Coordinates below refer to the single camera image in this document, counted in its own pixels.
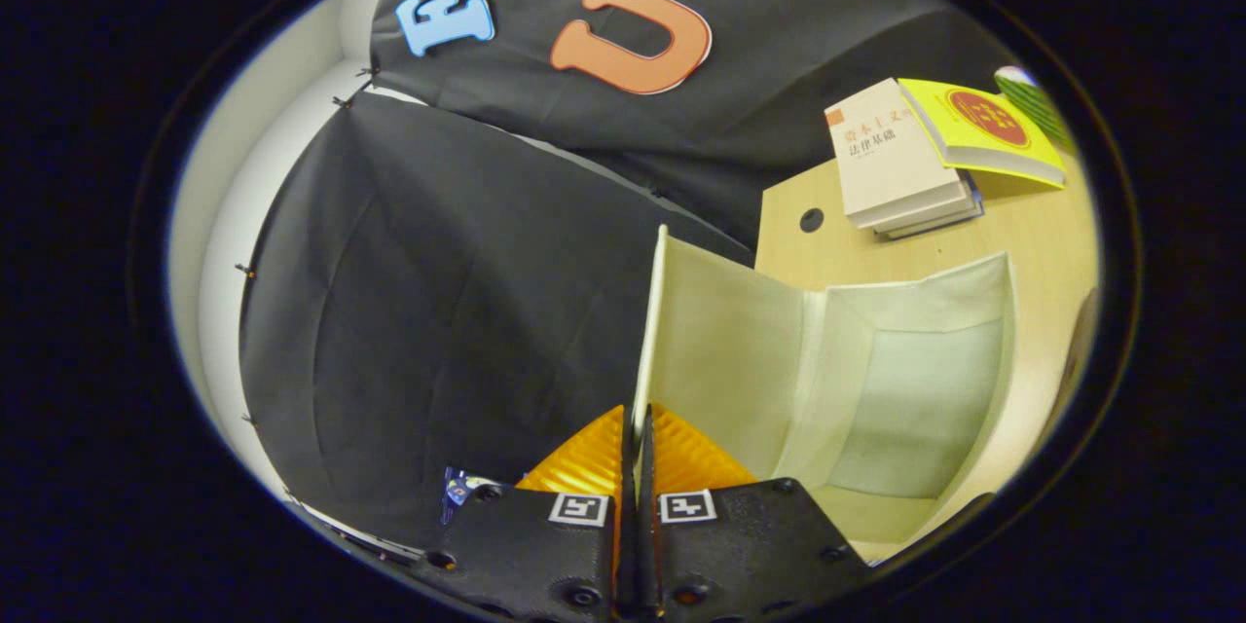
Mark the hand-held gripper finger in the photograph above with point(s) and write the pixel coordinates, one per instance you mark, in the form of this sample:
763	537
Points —
628	555
647	555

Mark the pale green storage box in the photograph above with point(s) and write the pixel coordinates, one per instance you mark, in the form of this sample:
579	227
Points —
876	389

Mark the grey blue book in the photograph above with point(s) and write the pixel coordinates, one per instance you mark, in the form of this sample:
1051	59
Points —
939	219

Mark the beige book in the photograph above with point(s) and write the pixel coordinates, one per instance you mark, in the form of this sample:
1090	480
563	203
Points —
886	156

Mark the yellow book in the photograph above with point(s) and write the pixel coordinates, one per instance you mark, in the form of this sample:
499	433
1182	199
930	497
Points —
983	131

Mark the watermelon slice plush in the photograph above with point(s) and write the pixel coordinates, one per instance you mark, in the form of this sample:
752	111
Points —
1032	102

